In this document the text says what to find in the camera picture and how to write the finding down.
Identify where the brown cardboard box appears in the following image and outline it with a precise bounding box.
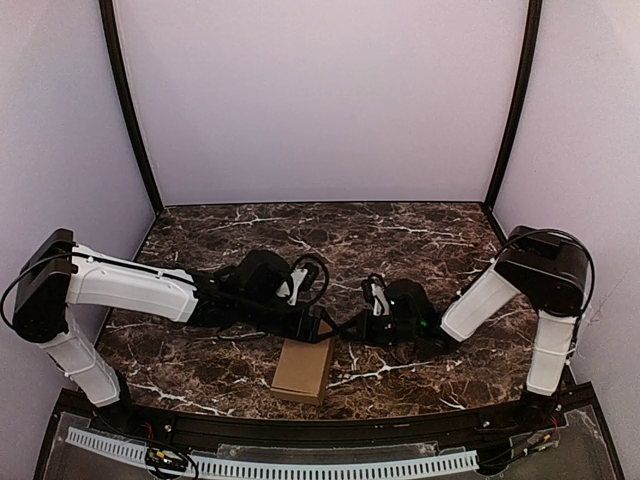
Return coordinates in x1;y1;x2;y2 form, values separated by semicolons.
270;338;336;406

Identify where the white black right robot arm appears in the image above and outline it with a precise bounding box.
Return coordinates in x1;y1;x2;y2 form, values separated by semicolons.
339;225;596;398

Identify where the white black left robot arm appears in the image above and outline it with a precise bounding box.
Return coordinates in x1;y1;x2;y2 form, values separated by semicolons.
1;229;339;408

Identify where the small green circuit board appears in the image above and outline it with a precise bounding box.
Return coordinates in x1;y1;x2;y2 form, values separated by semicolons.
144;447;189;471

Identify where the right small circuit board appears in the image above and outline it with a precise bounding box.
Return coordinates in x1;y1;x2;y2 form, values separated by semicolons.
520;432;560;457

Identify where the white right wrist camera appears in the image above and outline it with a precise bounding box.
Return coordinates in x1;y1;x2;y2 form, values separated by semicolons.
371;284;390;316

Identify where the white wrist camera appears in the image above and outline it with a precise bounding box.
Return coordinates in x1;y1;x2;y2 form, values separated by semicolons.
371;284;390;316
276;268;309;306

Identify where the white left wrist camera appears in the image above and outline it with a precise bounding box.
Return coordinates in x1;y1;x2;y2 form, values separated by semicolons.
276;268;309;306

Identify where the black front table rail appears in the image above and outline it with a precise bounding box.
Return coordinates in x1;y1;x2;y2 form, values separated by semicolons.
57;383;601;451

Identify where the white slotted cable duct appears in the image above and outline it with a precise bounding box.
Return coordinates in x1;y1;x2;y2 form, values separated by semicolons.
65;427;479;479

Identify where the black right frame post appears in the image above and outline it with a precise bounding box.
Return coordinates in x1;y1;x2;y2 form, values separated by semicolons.
482;0;543;216

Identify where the black frame post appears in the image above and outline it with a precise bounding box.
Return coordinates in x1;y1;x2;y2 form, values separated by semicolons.
98;0;164;216
482;0;543;216

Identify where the black left frame post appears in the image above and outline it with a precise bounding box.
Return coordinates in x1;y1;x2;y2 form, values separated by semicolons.
98;0;164;216

